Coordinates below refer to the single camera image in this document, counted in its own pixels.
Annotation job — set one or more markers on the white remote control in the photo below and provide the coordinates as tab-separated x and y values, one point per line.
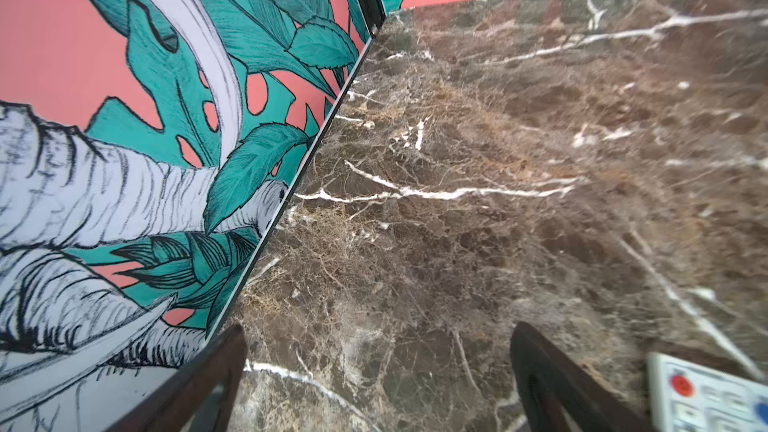
685	396

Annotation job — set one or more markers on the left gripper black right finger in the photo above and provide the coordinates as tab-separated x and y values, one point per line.
556	392

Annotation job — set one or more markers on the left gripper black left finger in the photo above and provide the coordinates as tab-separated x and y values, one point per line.
200	396

